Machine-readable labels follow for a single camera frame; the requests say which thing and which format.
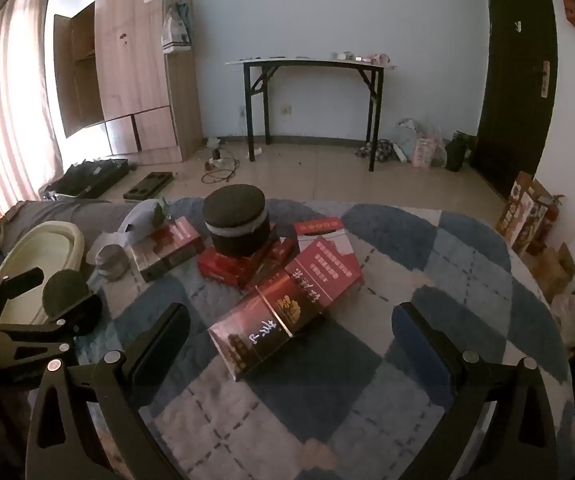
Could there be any open black case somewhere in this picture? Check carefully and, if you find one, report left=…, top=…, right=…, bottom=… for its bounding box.
left=42, top=158, right=131, bottom=200

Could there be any black bag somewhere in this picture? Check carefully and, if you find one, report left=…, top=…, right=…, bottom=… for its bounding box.
left=445, top=131, right=475, bottom=171

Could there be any white and green soft toy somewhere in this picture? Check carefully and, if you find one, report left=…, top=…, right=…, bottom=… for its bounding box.
left=118, top=199, right=171, bottom=246

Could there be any large dark round sponge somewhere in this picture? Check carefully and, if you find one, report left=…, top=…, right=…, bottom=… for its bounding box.
left=202, top=185, right=273, bottom=258

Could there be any small red and white box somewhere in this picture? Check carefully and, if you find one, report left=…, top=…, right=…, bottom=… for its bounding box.
left=295, top=217, right=353, bottom=256

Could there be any tangle of floor cables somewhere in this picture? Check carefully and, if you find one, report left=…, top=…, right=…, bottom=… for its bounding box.
left=202, top=150, right=241, bottom=184

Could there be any small red carton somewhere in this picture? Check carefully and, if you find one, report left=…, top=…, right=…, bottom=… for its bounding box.
left=266, top=237, right=298, bottom=266

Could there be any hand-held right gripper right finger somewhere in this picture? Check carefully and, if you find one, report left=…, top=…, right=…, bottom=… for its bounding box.
left=391, top=301, right=561, bottom=480

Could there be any pink and red curtain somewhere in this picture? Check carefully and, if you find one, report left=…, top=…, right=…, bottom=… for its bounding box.
left=0, top=0, right=63, bottom=226

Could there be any cream plastic basin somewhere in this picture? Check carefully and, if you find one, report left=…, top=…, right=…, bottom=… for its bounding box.
left=0, top=221, right=86, bottom=326

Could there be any white hanging bag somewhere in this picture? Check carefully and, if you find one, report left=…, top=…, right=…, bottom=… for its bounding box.
left=162, top=5, right=193, bottom=55

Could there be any black foam tray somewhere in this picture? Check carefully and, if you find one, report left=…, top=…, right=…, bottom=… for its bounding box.
left=124, top=171, right=173, bottom=200

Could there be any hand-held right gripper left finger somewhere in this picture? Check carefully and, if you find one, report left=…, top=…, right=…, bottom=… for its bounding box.
left=25, top=302, right=193, bottom=480

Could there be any black folding table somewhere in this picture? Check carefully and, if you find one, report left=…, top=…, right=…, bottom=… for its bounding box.
left=225, top=57, right=398, bottom=173

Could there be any blue and white checkered blanket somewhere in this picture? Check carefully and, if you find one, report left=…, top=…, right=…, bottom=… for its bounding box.
left=75, top=197, right=575, bottom=480

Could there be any printed cardboard box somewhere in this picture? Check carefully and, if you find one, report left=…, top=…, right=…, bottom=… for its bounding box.
left=496, top=171, right=555, bottom=256

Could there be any pink plastic bag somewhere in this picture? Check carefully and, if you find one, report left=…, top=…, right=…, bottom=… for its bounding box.
left=411, top=130, right=443, bottom=168

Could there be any dark door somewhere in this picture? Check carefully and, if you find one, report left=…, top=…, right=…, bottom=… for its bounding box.
left=470, top=0, right=558, bottom=196

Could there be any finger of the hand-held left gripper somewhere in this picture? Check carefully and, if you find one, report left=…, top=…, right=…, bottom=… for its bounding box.
left=0, top=317, right=84, bottom=378
left=0, top=267, right=46, bottom=322

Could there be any dark patterned cloth pile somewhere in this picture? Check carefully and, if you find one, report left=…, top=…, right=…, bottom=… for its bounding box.
left=356, top=142, right=393, bottom=162

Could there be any wooden wardrobe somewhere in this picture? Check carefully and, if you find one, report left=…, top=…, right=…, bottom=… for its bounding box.
left=52, top=0, right=203, bottom=163

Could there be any pale blue plastic bag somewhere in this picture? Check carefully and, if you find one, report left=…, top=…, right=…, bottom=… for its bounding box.
left=397, top=119, right=424, bottom=162

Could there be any glossy dark red carton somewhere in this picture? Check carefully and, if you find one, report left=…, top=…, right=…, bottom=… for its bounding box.
left=132, top=216, right=206, bottom=282

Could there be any brown paper bag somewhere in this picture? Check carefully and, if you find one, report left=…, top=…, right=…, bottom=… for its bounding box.
left=527, top=242, right=575, bottom=301

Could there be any long dark red carton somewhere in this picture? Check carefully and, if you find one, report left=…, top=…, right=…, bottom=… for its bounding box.
left=208, top=275, right=328, bottom=382

